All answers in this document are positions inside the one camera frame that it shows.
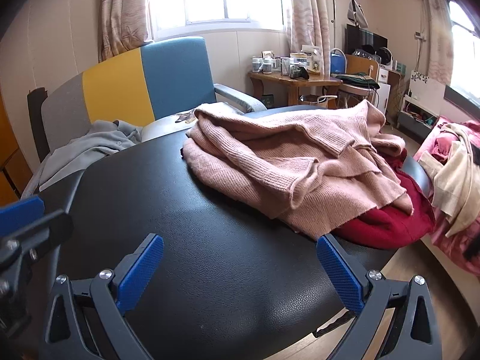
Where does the white printed cushion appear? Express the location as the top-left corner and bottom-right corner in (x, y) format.
(140, 109), (199, 143)

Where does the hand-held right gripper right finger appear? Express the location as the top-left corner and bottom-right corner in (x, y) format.
(316, 233), (445, 360)

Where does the grey garment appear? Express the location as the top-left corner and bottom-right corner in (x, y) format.
(37, 119), (145, 192)

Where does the dark red garment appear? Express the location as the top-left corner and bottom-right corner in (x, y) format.
(334, 148), (436, 250)

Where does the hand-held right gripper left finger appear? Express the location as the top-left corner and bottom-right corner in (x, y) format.
(39, 232), (166, 360)

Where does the black monitor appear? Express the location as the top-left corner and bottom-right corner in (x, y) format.
(345, 24), (389, 59)

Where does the pink knit sweater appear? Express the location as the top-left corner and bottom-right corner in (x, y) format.
(181, 99), (415, 241)

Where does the orange wooden wardrobe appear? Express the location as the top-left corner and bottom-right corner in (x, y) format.
(0, 94), (34, 207)

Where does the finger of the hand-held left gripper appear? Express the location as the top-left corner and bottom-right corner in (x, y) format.
(0, 195), (74, 271)

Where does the hanging grey bag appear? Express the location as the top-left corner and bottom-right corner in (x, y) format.
(349, 0), (370, 29)

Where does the pink patterned curtain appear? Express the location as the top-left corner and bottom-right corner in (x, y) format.
(287, 0), (332, 55)
(97, 0), (154, 62)
(424, 0), (456, 77)

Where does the blue round-backed chair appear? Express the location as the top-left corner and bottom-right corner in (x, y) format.
(330, 48), (347, 76)

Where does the white leaf-print board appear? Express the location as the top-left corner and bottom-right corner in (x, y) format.
(407, 69), (447, 115)

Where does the wooden desk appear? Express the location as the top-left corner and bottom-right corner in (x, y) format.
(345, 54), (404, 83)

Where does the cream garment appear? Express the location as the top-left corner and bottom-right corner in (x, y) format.
(418, 124), (480, 237)

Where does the pink bed blanket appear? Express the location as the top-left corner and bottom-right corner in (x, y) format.
(412, 116), (480, 289)

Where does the dark green cloth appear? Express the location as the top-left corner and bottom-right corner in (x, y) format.
(335, 73), (379, 87)

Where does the low grey shelf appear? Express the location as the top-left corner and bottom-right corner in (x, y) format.
(397, 109), (437, 139)

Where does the grey yellow blue armchair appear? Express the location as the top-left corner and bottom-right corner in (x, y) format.
(22, 37), (269, 196)

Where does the metal pole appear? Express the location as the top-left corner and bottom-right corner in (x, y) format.
(329, 0), (337, 49)

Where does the white small drawer unit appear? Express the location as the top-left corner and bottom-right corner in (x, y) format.
(377, 67), (392, 115)

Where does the wooden side table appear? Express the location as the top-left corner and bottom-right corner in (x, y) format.
(247, 69), (344, 107)

